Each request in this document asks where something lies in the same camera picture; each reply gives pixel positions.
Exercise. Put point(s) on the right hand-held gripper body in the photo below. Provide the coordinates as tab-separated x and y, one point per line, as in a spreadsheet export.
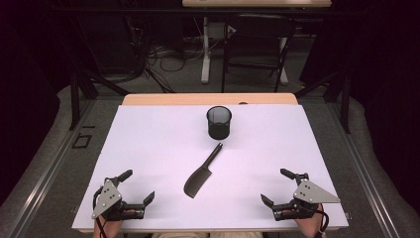
308	195

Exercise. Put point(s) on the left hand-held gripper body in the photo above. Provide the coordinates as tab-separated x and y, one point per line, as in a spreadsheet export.
107	198

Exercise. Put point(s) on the black cleaver knife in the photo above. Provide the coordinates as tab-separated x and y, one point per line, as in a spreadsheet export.
198	181

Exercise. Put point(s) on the black mesh cup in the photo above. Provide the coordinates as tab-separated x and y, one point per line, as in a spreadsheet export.
218	129

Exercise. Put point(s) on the person's left hand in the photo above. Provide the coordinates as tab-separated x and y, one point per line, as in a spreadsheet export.
110	229

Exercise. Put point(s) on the person's right hand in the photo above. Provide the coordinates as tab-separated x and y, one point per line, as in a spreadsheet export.
310	228

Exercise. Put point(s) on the white board sheet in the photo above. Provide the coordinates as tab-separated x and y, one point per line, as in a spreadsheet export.
165	139

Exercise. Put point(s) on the white desk leg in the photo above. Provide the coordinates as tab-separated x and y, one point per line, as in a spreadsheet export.
283	66
206	59

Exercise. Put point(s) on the black folding chair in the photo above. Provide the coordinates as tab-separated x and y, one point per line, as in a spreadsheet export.
257	36

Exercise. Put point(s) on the white box under desk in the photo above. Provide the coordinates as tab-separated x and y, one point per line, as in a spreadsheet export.
218	30

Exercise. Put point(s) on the black metal frame stand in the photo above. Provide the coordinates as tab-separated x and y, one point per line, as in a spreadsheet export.
75	99
345	102

